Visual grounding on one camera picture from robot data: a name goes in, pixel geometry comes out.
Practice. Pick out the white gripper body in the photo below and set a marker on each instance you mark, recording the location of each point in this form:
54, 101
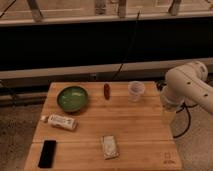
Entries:
170, 102

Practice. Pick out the clear plastic cup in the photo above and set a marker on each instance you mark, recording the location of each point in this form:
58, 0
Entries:
136, 89

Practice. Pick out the black rectangular phone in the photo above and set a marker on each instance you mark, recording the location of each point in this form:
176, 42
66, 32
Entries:
47, 154

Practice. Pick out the green bowl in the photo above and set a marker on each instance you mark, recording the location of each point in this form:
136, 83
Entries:
72, 99

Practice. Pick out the white tube bottle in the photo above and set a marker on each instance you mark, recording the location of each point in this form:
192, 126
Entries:
58, 121

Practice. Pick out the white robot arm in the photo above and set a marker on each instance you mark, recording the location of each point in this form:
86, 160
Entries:
187, 81

